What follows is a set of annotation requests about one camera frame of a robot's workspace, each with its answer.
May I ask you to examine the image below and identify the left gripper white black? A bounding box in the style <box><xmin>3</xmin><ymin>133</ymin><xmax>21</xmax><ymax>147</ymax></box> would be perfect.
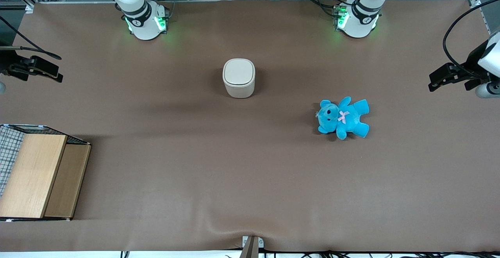
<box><xmin>429</xmin><ymin>30</ymin><xmax>500</xmax><ymax>92</ymax></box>

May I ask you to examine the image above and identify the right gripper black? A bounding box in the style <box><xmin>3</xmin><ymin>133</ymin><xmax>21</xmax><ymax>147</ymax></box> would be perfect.
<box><xmin>0</xmin><ymin>46</ymin><xmax>64</xmax><ymax>83</ymax></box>

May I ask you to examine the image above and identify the beige trash can with lid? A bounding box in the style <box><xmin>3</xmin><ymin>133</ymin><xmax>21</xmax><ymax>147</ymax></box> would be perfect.
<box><xmin>222</xmin><ymin>58</ymin><xmax>256</xmax><ymax>99</ymax></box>

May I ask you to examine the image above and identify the light wooden shelf board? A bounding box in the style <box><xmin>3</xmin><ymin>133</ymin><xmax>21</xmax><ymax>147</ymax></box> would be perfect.
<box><xmin>0</xmin><ymin>134</ymin><xmax>68</xmax><ymax>219</ymax></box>

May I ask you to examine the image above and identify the dark wooden shelf board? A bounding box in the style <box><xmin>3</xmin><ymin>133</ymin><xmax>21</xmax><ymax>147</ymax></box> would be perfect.
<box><xmin>44</xmin><ymin>144</ymin><xmax>91</xmax><ymax>219</ymax></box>

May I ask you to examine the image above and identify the blue teddy bear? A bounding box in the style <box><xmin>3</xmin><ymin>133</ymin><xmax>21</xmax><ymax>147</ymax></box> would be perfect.
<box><xmin>316</xmin><ymin>96</ymin><xmax>370</xmax><ymax>140</ymax></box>

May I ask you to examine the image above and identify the brown table cloth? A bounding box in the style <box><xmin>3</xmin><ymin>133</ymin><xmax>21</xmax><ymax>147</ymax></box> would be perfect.
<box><xmin>0</xmin><ymin>0</ymin><xmax>500</xmax><ymax>253</ymax></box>

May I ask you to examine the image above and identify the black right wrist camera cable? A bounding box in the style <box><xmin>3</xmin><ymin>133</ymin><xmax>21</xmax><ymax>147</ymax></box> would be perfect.
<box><xmin>0</xmin><ymin>16</ymin><xmax>62</xmax><ymax>60</ymax></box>

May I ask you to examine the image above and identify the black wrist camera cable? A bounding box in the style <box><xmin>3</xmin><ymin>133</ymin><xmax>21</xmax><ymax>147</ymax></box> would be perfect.
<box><xmin>443</xmin><ymin>0</ymin><xmax>500</xmax><ymax>75</ymax></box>
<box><xmin>0</xmin><ymin>16</ymin><xmax>62</xmax><ymax>60</ymax></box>

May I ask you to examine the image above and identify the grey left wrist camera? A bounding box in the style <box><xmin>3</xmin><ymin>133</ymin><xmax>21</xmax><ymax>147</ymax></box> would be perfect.
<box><xmin>475</xmin><ymin>81</ymin><xmax>500</xmax><ymax>99</ymax></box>

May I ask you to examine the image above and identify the black left wrist camera cable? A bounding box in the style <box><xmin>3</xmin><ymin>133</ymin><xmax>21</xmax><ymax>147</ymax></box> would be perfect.
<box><xmin>443</xmin><ymin>0</ymin><xmax>500</xmax><ymax>75</ymax></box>

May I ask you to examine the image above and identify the wooden shelf with wire rack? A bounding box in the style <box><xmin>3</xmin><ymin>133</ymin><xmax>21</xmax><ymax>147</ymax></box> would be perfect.
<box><xmin>0</xmin><ymin>124</ymin><xmax>92</xmax><ymax>222</ymax></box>

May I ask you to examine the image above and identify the metal camera pole bracket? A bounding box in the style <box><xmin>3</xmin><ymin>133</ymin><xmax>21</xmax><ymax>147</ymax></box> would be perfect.
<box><xmin>241</xmin><ymin>235</ymin><xmax>265</xmax><ymax>258</ymax></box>

